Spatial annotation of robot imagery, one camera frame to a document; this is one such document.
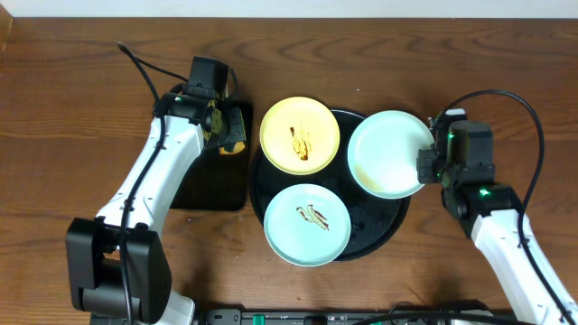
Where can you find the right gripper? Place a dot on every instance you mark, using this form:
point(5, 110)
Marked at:
point(424, 159)

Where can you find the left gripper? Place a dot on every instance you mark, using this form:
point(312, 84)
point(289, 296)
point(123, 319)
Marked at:
point(236, 128)

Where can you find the orange green scrub sponge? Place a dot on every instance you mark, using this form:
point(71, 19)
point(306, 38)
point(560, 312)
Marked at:
point(231, 149)

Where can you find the light blue plate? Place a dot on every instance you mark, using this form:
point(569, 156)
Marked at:
point(307, 225)
point(382, 154)

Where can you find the yellow plate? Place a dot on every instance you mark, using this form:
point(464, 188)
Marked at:
point(299, 135)

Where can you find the light blue plate front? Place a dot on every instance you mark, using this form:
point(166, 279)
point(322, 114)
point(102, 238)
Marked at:
point(307, 225)

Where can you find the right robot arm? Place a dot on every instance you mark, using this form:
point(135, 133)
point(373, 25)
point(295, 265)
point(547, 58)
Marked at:
point(489, 214)

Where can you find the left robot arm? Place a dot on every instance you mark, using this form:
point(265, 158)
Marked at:
point(117, 268)

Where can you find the black rectangular tray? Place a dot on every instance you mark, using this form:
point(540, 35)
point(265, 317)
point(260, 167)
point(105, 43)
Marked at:
point(217, 180)

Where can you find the black round tray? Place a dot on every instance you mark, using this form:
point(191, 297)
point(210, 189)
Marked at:
point(373, 220)

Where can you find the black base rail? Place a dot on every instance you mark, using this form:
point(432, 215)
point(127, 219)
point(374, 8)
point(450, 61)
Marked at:
point(239, 317)

